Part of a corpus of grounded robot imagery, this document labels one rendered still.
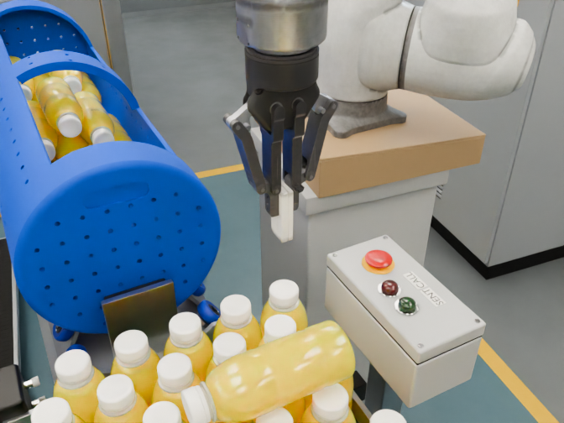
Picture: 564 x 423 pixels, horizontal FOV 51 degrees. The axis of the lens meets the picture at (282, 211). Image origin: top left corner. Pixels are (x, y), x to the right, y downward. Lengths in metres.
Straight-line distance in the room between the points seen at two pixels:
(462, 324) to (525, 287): 1.87
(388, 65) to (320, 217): 0.31
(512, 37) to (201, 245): 0.63
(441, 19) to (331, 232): 0.45
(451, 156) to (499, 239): 1.26
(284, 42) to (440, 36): 0.55
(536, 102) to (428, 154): 1.04
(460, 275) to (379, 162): 1.49
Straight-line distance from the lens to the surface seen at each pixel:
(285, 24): 0.56
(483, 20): 1.06
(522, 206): 2.41
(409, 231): 1.30
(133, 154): 0.79
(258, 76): 0.59
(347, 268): 0.78
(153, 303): 0.85
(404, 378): 0.74
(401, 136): 1.17
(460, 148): 1.22
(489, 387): 2.17
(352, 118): 1.16
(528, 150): 2.27
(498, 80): 1.11
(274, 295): 0.77
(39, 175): 0.82
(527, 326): 2.42
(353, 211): 1.18
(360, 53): 1.11
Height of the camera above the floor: 1.60
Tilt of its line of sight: 34 degrees down
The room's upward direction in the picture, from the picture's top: straight up
